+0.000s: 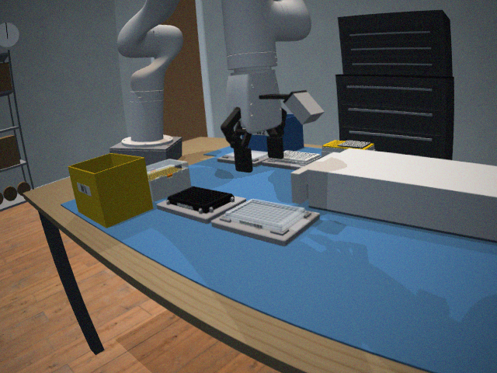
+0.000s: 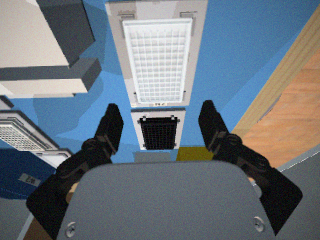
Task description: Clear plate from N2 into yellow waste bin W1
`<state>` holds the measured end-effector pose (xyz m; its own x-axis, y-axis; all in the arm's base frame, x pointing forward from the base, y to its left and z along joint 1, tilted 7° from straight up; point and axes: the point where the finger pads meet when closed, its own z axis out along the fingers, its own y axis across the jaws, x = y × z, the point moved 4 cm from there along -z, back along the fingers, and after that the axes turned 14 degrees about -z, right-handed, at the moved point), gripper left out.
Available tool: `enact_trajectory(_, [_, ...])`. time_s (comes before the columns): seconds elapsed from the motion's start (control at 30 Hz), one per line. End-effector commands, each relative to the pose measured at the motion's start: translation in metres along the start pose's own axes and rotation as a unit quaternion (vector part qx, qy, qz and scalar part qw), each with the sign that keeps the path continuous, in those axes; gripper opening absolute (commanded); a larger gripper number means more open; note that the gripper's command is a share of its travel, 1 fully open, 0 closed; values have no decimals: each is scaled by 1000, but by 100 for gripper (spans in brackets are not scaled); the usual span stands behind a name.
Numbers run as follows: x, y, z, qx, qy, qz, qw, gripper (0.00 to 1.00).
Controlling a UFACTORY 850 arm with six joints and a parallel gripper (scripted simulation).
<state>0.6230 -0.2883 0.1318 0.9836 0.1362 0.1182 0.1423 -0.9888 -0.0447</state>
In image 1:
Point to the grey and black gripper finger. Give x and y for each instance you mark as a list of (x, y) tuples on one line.
[(243, 154), (275, 139)]

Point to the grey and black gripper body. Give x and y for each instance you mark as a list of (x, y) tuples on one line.
[(243, 91)]

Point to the blue bench mat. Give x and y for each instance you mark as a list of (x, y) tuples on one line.
[(424, 299)]

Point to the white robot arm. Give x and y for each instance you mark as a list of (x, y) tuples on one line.
[(251, 30)]

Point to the dark blue bin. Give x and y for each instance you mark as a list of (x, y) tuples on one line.
[(293, 138)]

